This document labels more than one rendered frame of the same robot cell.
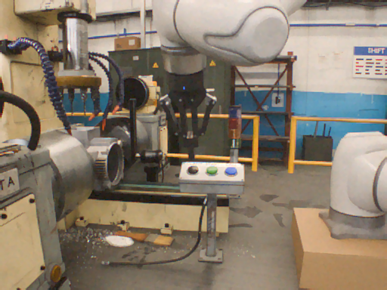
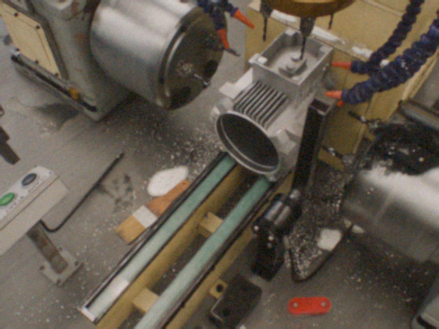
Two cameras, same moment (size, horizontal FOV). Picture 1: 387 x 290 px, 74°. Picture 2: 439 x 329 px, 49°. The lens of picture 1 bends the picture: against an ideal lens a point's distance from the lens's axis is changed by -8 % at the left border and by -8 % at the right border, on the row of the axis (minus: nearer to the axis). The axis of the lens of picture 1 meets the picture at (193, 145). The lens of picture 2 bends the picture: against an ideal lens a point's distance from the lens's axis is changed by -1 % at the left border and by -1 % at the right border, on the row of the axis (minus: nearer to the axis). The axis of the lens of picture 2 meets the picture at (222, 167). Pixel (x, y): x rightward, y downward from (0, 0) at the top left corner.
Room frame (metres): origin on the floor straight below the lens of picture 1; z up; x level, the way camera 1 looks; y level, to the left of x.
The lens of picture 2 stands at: (1.24, -0.22, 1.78)
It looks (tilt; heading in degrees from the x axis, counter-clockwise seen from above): 57 degrees down; 121
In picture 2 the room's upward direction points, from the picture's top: 1 degrees counter-clockwise
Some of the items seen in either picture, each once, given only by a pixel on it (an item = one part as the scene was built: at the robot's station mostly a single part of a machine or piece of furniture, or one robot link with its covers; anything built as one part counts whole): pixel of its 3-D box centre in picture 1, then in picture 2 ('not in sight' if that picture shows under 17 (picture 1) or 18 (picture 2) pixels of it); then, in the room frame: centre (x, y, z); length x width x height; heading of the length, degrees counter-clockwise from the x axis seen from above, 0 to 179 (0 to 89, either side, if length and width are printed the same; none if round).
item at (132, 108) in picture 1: (134, 130); (306, 157); (1.13, 0.24, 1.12); 0.04 x 0.03 x 0.26; 83
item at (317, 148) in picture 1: (317, 142); not in sight; (5.05, -2.35, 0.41); 0.52 x 0.47 x 0.82; 75
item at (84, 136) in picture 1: (79, 137); (291, 68); (1.02, 0.43, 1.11); 0.12 x 0.11 x 0.07; 82
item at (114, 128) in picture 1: (122, 141); (433, 190); (1.34, 0.35, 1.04); 0.41 x 0.25 x 0.25; 173
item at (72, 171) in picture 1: (28, 184); (144, 33); (0.66, 0.43, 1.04); 0.37 x 0.25 x 0.25; 173
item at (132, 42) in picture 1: (129, 45); not in sight; (4.58, 1.03, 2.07); 0.40 x 0.30 x 0.21; 67
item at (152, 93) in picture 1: (145, 113); not in sight; (1.64, 0.28, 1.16); 0.33 x 0.26 x 0.42; 173
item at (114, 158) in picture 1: (91, 162); (275, 112); (1.01, 0.39, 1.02); 0.20 x 0.19 x 0.19; 82
